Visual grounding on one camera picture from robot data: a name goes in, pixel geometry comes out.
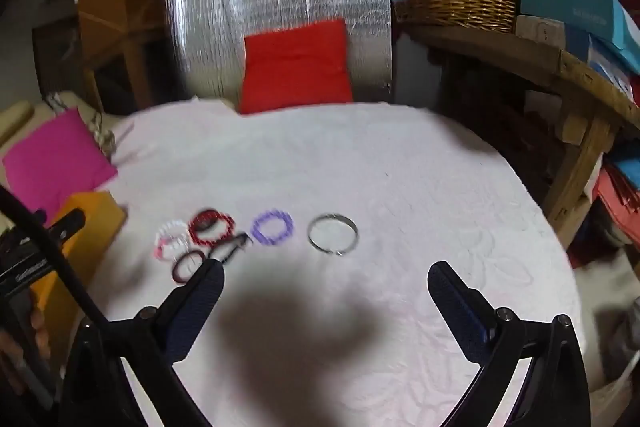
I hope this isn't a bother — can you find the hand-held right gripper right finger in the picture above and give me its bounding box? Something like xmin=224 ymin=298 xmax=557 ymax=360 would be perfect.
xmin=427 ymin=261 xmax=593 ymax=427

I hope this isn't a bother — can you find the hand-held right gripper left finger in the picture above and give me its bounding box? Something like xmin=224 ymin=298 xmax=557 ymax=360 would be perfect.
xmin=62 ymin=259 xmax=226 ymax=427

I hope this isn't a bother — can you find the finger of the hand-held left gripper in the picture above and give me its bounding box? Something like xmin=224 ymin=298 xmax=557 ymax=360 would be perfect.
xmin=47 ymin=208 xmax=87 ymax=242

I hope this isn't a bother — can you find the orange box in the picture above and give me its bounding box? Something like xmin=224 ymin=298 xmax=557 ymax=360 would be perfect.
xmin=30 ymin=191 xmax=127 ymax=358

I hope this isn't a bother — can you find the dark red bangle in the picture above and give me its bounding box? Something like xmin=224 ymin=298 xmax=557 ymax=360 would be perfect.
xmin=171 ymin=249 xmax=207 ymax=284

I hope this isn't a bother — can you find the black ring bracelet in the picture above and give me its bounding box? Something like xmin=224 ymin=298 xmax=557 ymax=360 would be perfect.
xmin=209 ymin=233 xmax=253 ymax=265

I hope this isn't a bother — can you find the white pink beaded bracelet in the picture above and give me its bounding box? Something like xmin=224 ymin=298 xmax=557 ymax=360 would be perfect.
xmin=154 ymin=219 xmax=193 ymax=263

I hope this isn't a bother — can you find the red black beaded bracelet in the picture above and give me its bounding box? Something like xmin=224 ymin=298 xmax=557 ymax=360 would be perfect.
xmin=189 ymin=208 xmax=236 ymax=245

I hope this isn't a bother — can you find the purple beaded bracelet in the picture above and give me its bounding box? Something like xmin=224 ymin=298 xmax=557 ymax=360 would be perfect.
xmin=251 ymin=210 xmax=294 ymax=248

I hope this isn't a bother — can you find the silver metal bangle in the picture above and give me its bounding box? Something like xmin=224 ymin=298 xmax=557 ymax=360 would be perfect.
xmin=307 ymin=213 xmax=360 ymax=255

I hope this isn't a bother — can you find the person's left hand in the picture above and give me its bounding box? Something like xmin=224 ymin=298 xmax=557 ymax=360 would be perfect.
xmin=29 ymin=306 xmax=51 ymax=347

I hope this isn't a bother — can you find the pink cushion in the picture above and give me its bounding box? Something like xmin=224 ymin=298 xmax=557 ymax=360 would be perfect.
xmin=2 ymin=108 xmax=119 ymax=215

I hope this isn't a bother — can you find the floral patterned cushion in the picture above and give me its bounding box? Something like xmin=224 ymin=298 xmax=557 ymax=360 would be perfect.
xmin=91 ymin=111 xmax=117 ymax=158

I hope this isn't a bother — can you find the cream sofa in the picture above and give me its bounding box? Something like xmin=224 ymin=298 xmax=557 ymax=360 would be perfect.
xmin=0 ymin=91 xmax=103 ymax=148

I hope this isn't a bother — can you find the white textured blanket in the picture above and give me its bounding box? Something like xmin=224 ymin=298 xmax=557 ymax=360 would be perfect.
xmin=80 ymin=99 xmax=583 ymax=427

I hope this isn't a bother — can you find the red bag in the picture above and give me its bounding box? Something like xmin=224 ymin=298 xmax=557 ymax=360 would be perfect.
xmin=594 ymin=166 xmax=640 ymax=250

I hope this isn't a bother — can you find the wooden side table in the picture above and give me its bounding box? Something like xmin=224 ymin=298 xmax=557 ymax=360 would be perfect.
xmin=395 ymin=22 xmax=640 ymax=250

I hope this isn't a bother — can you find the silver foil mat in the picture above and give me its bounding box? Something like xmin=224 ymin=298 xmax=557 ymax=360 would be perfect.
xmin=165 ymin=0 xmax=396 ymax=110

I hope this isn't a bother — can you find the red cushion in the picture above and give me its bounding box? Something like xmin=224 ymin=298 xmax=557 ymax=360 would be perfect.
xmin=239 ymin=19 xmax=355 ymax=115

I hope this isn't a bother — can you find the small white box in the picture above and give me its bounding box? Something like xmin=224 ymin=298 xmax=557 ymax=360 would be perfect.
xmin=515 ymin=14 xmax=568 ymax=54

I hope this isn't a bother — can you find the teal cardboard box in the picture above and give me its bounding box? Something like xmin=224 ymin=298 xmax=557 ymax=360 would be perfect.
xmin=517 ymin=0 xmax=640 ymax=75

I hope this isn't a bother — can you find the black cable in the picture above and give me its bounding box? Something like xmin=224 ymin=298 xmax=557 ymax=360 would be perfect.
xmin=0 ymin=186 xmax=109 ymax=329

